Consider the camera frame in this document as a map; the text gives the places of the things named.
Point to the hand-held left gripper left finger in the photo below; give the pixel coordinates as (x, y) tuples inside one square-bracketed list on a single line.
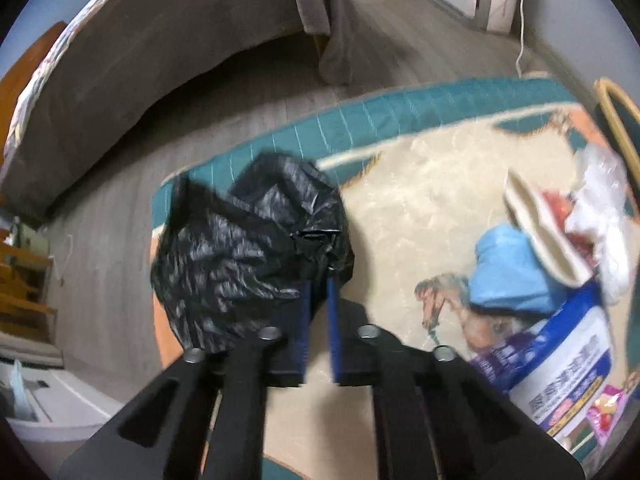
[(305, 330)]

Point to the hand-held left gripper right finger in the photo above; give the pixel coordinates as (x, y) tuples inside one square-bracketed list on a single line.
[(336, 340)]

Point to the black plastic bag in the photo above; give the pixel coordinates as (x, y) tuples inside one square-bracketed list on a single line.
[(240, 260)]

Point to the blue cloth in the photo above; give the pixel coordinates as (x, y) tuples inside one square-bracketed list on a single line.
[(510, 270)]

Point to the blue and white packet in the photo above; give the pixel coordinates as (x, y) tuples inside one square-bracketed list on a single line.
[(565, 360)]

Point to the clear plastic bag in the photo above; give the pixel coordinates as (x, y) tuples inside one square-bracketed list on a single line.
[(605, 195)]

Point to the printed rug with teal border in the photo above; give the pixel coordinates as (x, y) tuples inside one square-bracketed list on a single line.
[(425, 200)]

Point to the white paper container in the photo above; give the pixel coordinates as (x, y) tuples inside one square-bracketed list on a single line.
[(540, 240)]

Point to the white appliance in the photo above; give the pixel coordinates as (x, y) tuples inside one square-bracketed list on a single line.
[(65, 400)]

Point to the pink candy wrapper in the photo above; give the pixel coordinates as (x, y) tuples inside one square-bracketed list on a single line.
[(607, 410)]

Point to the wooden shelf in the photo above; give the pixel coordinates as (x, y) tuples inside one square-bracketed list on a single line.
[(20, 295)]

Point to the wooden headboard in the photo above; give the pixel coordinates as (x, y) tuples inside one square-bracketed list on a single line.
[(25, 70)]

